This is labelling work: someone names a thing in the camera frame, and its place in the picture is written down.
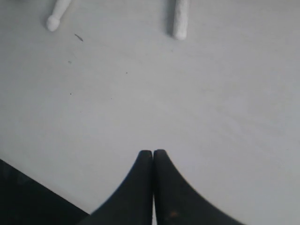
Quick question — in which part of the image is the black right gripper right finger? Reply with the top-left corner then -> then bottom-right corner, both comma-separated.
153,150 -> 241,225

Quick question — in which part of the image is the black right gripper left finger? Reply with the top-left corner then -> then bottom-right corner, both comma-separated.
79,150 -> 153,225

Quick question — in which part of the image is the white drumstick with ball tip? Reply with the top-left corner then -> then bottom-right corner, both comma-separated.
46,0 -> 71,32

